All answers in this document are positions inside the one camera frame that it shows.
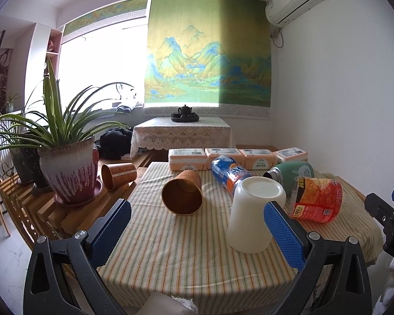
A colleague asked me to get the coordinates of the pink wall shelf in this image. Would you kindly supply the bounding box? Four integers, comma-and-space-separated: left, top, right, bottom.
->
46, 28, 65, 73

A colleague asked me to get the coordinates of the white lace tablecloth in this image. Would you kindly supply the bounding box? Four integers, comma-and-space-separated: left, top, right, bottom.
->
130, 117, 237, 158

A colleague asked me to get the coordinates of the potted plant in dark pot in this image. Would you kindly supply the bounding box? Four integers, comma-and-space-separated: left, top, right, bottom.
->
0, 112, 50, 188

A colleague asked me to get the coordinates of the striped tablecloth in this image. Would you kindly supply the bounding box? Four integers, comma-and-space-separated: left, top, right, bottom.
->
97, 161, 385, 306

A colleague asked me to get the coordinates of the pink plant saucer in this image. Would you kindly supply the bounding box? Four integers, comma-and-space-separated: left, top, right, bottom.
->
54, 177, 105, 207

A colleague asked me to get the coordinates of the potted plant in purple pot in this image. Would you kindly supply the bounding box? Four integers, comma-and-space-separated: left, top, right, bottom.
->
0, 56, 135, 204

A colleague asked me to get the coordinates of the blue drink can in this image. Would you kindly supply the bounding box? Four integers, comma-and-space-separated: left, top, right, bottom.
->
211, 155, 253, 198

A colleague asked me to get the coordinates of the green thermos bottle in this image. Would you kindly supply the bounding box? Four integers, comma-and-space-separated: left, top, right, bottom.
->
263, 161, 315, 185

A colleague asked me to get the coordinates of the landscape painting curtain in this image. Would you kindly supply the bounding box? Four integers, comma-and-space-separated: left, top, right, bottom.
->
144, 0, 272, 119

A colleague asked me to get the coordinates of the black tea tray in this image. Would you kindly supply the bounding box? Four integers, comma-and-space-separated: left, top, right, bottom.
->
171, 112, 199, 123

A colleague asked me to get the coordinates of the red instant noodle cup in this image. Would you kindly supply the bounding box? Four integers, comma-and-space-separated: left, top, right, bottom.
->
288, 176, 344, 224

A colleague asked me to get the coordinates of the air conditioner cable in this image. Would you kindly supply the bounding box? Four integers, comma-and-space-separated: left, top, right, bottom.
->
271, 24, 285, 48

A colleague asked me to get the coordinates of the wooden slatted bench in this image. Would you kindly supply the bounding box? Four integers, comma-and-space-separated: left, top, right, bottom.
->
0, 153, 152, 247

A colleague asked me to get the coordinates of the white cloth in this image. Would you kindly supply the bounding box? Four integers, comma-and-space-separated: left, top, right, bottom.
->
141, 291, 199, 315

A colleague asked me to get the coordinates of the brown paper cup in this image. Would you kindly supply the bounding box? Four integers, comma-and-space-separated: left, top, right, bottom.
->
101, 162, 138, 191
161, 170, 203, 216

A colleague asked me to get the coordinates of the white plastic cup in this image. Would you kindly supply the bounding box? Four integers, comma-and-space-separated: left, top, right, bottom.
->
226, 176, 287, 254

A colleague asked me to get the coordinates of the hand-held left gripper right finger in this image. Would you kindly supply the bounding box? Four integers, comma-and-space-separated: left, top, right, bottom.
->
263, 200, 372, 315

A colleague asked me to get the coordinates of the black bag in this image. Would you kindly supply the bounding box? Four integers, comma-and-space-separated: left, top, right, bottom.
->
95, 128, 134, 160

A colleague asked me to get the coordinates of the small potted plant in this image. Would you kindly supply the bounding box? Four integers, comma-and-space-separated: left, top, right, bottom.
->
4, 92, 21, 113

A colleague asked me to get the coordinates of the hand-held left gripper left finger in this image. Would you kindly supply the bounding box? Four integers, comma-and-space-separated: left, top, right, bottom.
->
24, 198, 132, 315

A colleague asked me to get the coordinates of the landscape painting valance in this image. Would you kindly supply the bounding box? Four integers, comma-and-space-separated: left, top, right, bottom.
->
62, 0, 150, 45

